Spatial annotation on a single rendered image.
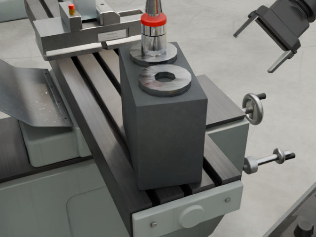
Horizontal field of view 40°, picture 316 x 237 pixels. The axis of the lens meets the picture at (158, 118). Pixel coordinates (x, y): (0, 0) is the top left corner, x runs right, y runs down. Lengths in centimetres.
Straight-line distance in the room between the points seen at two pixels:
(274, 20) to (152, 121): 37
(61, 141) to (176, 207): 45
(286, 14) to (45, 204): 79
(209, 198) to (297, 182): 152
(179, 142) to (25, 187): 57
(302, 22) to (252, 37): 275
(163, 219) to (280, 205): 142
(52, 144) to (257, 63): 237
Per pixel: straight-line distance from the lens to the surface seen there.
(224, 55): 338
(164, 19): 79
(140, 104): 69
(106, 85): 111
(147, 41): 79
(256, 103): 153
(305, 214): 133
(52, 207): 127
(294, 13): 97
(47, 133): 115
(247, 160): 150
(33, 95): 121
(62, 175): 121
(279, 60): 96
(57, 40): 125
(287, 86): 308
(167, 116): 71
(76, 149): 117
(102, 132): 94
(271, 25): 95
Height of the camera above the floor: 153
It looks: 35 degrees down
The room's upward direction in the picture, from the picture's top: straight up
